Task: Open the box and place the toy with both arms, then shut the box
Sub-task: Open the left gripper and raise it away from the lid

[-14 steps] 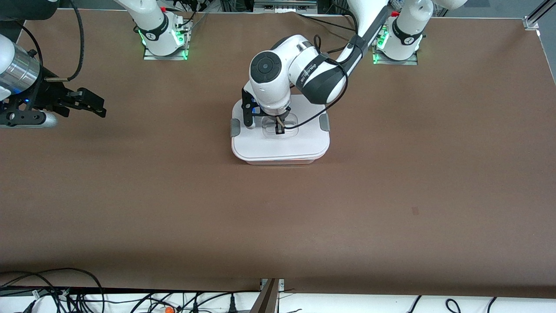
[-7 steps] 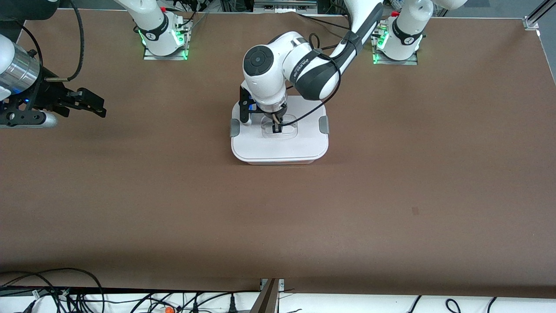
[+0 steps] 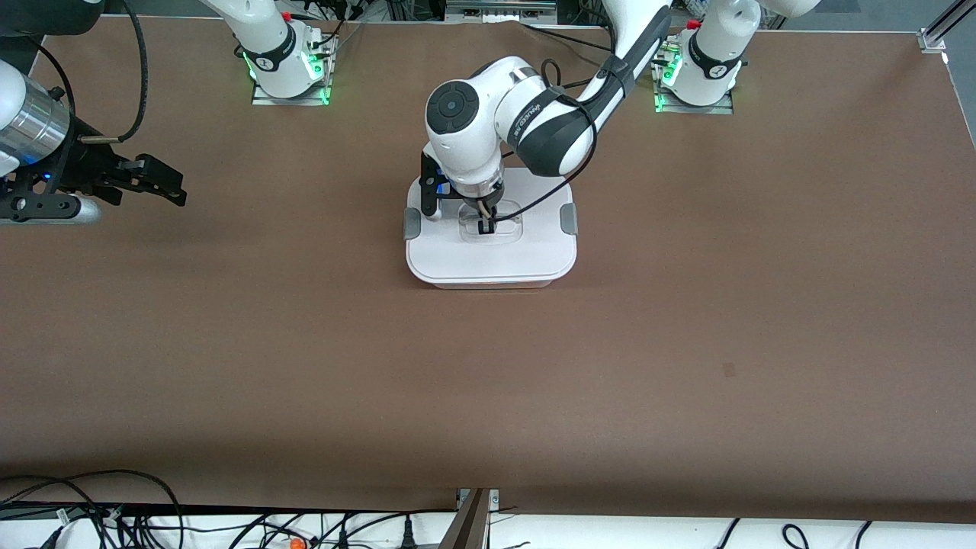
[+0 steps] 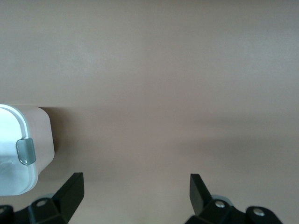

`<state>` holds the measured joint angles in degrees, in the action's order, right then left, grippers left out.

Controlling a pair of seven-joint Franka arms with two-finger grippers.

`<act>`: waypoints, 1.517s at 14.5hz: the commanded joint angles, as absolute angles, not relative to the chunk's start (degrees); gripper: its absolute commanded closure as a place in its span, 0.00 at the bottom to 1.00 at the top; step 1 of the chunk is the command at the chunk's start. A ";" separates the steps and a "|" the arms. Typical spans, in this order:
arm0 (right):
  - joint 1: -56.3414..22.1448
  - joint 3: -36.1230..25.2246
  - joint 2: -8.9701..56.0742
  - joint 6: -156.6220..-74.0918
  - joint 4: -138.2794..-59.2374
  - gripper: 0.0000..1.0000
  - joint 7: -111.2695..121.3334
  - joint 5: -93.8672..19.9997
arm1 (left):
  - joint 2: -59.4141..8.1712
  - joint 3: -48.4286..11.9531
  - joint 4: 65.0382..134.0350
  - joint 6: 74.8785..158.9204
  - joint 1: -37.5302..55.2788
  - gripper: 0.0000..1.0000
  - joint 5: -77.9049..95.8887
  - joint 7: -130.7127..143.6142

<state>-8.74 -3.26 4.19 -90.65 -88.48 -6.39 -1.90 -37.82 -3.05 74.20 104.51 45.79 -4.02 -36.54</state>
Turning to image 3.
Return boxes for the white box lid grey clips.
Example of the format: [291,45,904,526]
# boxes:
[404,168,579,283]

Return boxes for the pink translucent plastic box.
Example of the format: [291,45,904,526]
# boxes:
[425,276,555,291]

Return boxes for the brown table cover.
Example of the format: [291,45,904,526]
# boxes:
[0,17,976,524]

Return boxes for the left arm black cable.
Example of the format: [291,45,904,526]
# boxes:
[488,59,600,223]

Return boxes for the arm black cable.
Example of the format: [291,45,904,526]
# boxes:
[30,0,149,146]
[488,59,600,223]

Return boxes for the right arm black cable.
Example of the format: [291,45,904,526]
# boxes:
[30,0,149,146]

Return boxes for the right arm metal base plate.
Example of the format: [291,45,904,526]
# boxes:
[252,32,336,106]

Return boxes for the long black table cable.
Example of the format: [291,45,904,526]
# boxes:
[522,21,622,54]

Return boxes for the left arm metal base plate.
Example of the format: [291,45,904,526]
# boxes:
[653,40,735,115]

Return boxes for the black looped floor cable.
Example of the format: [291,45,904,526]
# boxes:
[0,470,185,549]

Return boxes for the aluminium profile post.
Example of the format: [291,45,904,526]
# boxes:
[438,488,500,549]

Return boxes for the aluminium corner bracket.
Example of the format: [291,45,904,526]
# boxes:
[919,0,976,53]

